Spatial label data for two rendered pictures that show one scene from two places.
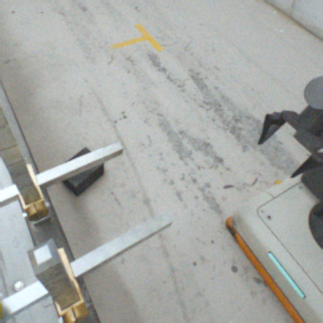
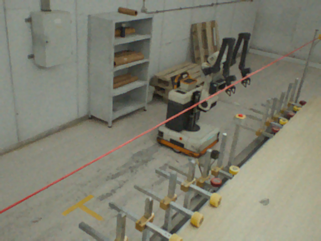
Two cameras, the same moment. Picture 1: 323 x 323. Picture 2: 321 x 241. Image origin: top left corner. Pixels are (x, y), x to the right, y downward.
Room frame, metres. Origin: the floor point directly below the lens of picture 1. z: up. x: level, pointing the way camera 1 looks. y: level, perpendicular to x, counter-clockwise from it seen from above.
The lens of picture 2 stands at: (2.56, 2.91, 2.40)
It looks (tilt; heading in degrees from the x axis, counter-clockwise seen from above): 26 degrees down; 248
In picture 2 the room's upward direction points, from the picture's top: 6 degrees clockwise
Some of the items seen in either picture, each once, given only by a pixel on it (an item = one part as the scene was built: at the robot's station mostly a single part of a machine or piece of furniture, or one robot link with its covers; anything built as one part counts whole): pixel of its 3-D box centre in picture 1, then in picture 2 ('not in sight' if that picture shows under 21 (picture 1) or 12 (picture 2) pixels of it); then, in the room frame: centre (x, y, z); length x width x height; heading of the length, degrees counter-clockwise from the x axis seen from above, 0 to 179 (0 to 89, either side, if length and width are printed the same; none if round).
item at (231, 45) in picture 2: not in sight; (229, 58); (0.46, -0.39, 1.40); 0.11 x 0.06 x 0.43; 35
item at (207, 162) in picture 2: not in sight; (205, 176); (1.34, 0.97, 0.87); 0.04 x 0.04 x 0.48; 35
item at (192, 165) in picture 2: not in sight; (189, 188); (1.55, 1.11, 0.89); 0.04 x 0.04 x 0.48; 35
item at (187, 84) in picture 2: not in sight; (188, 84); (0.62, -0.99, 0.87); 0.23 x 0.15 x 0.11; 35
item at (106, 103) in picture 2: not in sight; (120, 68); (1.27, -2.01, 0.78); 0.90 x 0.45 x 1.55; 35
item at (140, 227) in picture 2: not in sight; (145, 221); (1.98, 1.41, 0.95); 0.14 x 0.06 x 0.05; 35
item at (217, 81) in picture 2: not in sight; (217, 83); (0.38, -0.66, 0.99); 0.28 x 0.16 x 0.22; 35
